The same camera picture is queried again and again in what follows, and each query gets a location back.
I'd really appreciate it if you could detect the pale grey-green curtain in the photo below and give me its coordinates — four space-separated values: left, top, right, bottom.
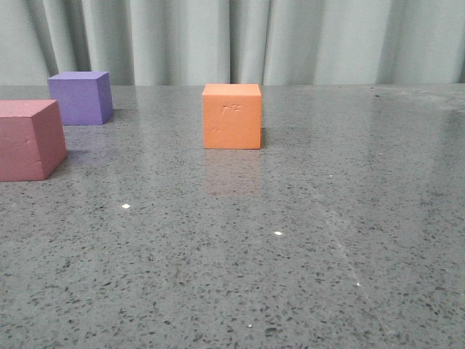
1 1 464 86

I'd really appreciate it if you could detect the pink foam cube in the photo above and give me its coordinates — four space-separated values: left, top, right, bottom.
1 100 67 182

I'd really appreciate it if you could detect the purple foam cube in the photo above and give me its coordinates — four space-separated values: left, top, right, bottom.
47 71 113 126

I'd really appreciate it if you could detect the orange foam cube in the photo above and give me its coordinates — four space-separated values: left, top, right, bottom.
202 84 262 149

